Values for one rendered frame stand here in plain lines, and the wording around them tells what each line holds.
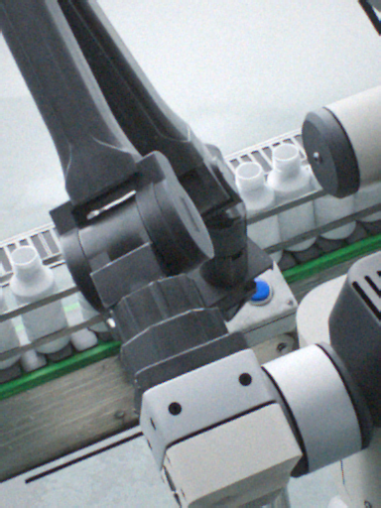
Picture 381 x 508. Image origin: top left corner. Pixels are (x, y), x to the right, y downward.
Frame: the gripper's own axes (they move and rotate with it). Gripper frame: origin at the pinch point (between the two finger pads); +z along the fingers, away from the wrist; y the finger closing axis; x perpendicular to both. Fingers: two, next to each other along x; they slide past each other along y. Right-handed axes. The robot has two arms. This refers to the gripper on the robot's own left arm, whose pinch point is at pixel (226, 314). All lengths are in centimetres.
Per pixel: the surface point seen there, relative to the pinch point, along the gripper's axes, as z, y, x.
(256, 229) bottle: 11.9, -17.1, -15.3
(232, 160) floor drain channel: 142, -94, -122
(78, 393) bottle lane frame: 26.7, 13.2, -18.1
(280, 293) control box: 7.1, -10.3, -2.1
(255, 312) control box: 7.4, -6.1, -2.1
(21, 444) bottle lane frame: 32.3, 23.0, -19.6
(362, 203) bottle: 15.8, -33.8, -11.6
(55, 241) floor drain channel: 143, -40, -131
